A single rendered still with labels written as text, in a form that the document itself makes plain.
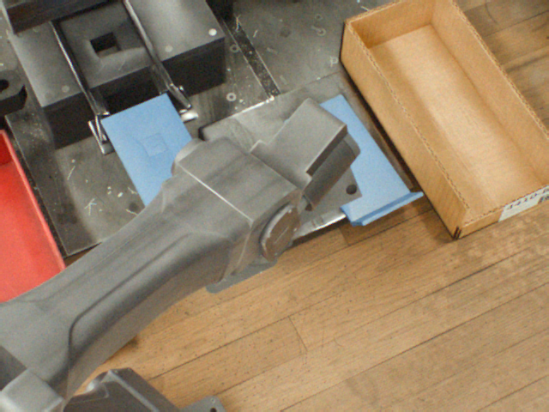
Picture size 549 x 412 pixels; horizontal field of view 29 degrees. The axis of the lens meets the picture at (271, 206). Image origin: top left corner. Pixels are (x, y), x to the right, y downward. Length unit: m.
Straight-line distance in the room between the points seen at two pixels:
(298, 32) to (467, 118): 0.21
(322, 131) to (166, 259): 0.18
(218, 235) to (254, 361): 0.37
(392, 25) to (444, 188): 0.22
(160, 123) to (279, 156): 0.29
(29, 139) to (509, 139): 0.51
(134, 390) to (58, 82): 0.36
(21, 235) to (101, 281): 0.48
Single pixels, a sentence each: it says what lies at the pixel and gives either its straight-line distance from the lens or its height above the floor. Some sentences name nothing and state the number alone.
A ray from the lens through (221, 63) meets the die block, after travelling 1.13.
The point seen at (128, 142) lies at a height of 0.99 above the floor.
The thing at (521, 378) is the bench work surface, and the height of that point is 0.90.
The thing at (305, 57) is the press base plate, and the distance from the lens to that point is 1.18.
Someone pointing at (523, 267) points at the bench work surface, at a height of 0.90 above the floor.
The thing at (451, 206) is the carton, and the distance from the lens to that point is 1.05.
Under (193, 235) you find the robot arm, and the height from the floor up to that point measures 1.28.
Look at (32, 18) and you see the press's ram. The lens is 0.96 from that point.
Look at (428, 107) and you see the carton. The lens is 1.16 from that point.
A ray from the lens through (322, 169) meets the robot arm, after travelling 0.78.
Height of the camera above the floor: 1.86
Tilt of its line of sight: 62 degrees down
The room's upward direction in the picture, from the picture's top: 3 degrees clockwise
